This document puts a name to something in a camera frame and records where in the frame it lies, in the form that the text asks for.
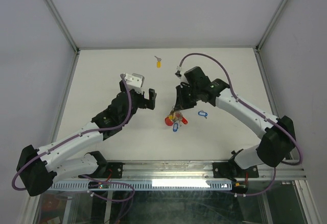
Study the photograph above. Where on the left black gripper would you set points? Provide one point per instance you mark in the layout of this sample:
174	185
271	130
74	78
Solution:
145	102

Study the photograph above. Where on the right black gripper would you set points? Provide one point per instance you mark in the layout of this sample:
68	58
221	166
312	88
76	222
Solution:
181	104

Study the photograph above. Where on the red grey keyring holder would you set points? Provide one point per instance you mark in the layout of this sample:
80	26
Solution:
175	116

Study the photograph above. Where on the blue tag key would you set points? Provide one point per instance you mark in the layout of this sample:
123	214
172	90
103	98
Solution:
202	113
175	127

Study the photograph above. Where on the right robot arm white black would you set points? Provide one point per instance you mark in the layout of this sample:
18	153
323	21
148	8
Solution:
275	133

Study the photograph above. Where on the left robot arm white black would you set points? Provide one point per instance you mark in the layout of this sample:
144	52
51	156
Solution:
39	168

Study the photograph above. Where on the yellow tag key far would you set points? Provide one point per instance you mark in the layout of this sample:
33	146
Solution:
158	61

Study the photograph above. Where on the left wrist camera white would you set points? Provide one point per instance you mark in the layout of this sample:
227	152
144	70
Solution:
134	82

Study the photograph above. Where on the aluminium front rail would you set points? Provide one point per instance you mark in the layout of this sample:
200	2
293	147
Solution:
146	170

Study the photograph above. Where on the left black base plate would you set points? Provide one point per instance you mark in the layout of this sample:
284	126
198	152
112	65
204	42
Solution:
112	170

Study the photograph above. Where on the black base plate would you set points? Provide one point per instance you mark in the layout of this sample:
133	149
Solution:
112	170
233	172

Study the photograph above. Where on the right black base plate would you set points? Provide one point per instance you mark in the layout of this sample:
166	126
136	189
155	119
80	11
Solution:
233	172

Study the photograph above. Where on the grey slotted cable duct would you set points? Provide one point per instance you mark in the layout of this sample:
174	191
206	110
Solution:
152	185

